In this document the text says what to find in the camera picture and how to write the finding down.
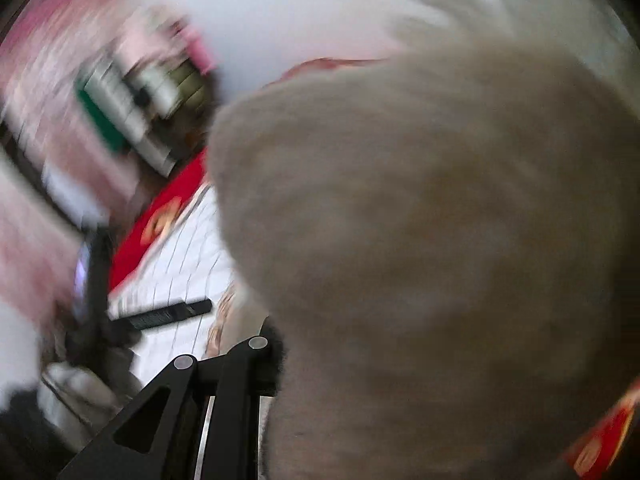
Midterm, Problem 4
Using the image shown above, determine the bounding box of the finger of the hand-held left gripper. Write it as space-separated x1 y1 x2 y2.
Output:
106 297 214 334

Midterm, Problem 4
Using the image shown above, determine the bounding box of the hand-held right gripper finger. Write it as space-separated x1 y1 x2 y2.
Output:
56 336 277 480

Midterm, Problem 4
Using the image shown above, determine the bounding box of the white fuzzy cardigan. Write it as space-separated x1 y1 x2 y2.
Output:
206 0 640 480

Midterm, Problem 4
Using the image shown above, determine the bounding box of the white diamond-pattern mat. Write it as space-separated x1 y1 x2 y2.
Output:
106 182 273 388

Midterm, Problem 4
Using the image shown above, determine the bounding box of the pink floral cloth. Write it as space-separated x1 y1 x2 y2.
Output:
0 157 87 323

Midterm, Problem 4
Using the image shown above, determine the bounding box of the red floral blanket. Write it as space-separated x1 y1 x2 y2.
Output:
106 56 640 480

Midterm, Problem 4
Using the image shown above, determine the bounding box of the green hanging garment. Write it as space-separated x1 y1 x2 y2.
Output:
74 76 127 154

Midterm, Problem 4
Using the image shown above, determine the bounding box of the olive puffer jacket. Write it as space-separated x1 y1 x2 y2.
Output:
166 61 207 112

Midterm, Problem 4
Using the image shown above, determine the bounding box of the pink curtain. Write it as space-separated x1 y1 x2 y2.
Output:
0 0 128 188

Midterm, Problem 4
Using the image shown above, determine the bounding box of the pink fluffy jacket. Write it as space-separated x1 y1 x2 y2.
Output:
119 6 192 67

